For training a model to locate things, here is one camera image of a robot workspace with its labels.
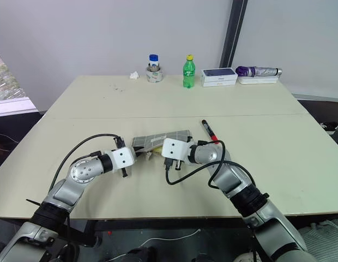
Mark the black zip tie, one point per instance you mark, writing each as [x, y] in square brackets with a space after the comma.
[33, 203]

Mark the white phone box blue print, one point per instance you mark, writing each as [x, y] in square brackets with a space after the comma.
[218, 73]

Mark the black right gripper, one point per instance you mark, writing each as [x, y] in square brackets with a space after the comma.
[173, 164]

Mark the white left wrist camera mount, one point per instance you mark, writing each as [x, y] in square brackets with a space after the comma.
[123, 159]

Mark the crumpled white tissue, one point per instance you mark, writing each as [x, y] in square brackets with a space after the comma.
[134, 75]

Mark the red marker with black cap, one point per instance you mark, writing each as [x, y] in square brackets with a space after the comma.
[210, 132]

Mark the grey grid pencil pouch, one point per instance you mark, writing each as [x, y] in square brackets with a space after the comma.
[155, 138]

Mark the white bottle with blue cap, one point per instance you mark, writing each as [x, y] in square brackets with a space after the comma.
[153, 61]

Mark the flat white box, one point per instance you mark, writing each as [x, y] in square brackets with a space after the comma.
[257, 80]

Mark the purple folded umbrella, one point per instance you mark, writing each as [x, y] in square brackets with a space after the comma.
[256, 71]

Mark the black and white shoe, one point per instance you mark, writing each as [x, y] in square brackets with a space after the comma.
[330, 127]

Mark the window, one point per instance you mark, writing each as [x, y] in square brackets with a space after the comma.
[8, 87]

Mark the grey knitted fabric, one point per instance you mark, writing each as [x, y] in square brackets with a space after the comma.
[324, 237]

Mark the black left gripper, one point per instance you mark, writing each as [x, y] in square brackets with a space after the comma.
[125, 172]

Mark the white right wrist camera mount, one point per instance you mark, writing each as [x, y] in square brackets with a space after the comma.
[174, 148]

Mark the dark window frame pillar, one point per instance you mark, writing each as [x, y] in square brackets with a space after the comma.
[232, 35]

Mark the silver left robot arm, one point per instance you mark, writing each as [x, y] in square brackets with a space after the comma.
[76, 174]

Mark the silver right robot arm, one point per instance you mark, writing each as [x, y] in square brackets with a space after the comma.
[240, 185]

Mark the clear tape roll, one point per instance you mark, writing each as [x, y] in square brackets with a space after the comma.
[154, 77]

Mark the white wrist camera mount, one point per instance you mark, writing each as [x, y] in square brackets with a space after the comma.
[174, 148]
[123, 159]

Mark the green soda bottle yellow cap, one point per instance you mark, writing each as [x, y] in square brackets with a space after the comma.
[188, 75]

